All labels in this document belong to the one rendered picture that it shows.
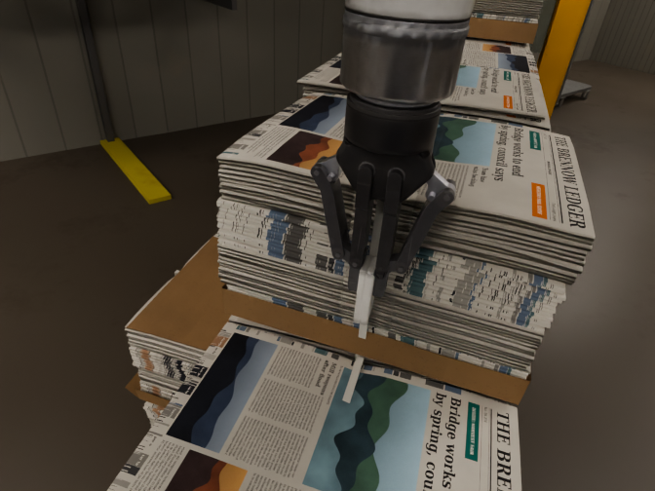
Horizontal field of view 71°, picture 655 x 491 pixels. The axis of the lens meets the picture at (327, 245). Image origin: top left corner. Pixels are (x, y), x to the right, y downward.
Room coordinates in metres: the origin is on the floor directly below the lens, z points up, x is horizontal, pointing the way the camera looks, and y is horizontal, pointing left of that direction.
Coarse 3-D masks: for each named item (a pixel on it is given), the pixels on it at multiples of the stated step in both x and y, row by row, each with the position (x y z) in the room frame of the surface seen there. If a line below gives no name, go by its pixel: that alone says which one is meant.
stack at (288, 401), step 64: (192, 384) 0.33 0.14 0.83; (256, 384) 0.34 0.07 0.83; (320, 384) 0.35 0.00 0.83; (384, 384) 0.36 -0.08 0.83; (448, 384) 0.38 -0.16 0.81; (192, 448) 0.26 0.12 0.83; (256, 448) 0.26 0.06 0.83; (320, 448) 0.27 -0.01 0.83; (384, 448) 0.27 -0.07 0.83; (448, 448) 0.28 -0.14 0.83; (512, 448) 0.29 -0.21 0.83
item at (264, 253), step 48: (336, 96) 0.69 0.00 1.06; (240, 144) 0.48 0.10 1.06; (288, 144) 0.48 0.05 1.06; (336, 144) 0.50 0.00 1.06; (240, 192) 0.44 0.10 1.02; (288, 192) 0.43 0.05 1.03; (240, 240) 0.44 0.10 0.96; (288, 240) 0.42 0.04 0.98; (240, 288) 0.44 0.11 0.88; (288, 288) 0.42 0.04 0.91; (336, 288) 0.40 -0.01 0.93
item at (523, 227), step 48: (480, 144) 0.54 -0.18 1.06; (528, 144) 0.55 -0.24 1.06; (480, 192) 0.40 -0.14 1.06; (528, 192) 0.41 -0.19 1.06; (576, 192) 0.42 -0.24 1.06; (432, 240) 0.38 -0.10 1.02; (480, 240) 0.37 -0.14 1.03; (528, 240) 0.35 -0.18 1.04; (576, 240) 0.34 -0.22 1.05; (432, 288) 0.37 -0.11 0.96; (480, 288) 0.36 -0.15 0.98; (528, 288) 0.34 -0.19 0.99; (432, 336) 0.37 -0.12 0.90; (480, 336) 0.35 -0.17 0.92; (528, 336) 0.34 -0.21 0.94
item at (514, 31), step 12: (480, 24) 1.23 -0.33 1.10; (492, 24) 1.22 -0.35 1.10; (504, 24) 1.22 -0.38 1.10; (516, 24) 1.21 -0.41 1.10; (528, 24) 1.20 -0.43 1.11; (468, 36) 1.24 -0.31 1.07; (480, 36) 1.23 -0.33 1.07; (492, 36) 1.22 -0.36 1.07; (504, 36) 1.22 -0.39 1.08; (516, 36) 1.21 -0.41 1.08; (528, 36) 1.20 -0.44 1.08
